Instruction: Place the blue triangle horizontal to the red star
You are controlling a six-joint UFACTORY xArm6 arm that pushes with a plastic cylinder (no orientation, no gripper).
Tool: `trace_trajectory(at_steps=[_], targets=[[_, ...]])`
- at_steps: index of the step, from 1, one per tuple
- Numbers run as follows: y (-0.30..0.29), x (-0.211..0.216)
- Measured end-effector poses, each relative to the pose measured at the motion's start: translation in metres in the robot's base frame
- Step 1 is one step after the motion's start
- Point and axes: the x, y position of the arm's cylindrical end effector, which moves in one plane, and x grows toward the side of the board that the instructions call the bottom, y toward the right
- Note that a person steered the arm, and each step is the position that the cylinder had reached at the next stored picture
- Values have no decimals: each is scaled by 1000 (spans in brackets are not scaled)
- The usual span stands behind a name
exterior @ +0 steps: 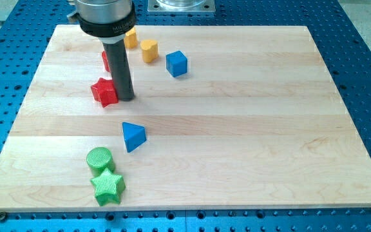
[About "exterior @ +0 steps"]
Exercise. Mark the blue triangle block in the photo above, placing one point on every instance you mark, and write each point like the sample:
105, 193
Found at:
134, 135

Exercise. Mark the red star block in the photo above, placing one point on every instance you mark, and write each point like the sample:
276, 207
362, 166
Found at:
104, 92

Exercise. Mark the green star block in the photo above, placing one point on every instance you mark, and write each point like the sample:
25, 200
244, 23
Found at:
108, 187

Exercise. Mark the light wooden board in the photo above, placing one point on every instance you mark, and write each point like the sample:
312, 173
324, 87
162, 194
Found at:
256, 123

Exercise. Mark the blue cube block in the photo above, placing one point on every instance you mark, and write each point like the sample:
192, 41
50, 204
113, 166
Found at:
176, 63

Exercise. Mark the yellow heart block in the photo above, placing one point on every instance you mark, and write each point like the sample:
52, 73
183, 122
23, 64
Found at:
149, 49

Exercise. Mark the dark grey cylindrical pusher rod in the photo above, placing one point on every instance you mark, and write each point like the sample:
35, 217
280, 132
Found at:
119, 68

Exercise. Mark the yellow block at back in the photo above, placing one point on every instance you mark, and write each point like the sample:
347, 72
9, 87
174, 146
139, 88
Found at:
130, 40

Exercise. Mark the green cylinder block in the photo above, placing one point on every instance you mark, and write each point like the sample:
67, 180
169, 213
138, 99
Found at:
99, 159

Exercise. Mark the red block behind rod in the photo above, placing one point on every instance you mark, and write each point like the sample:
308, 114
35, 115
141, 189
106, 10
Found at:
105, 61

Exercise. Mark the blue perforated metal table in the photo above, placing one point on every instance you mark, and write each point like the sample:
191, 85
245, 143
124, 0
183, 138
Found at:
28, 26

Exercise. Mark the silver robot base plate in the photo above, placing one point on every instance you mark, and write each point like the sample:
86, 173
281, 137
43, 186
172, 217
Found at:
177, 6

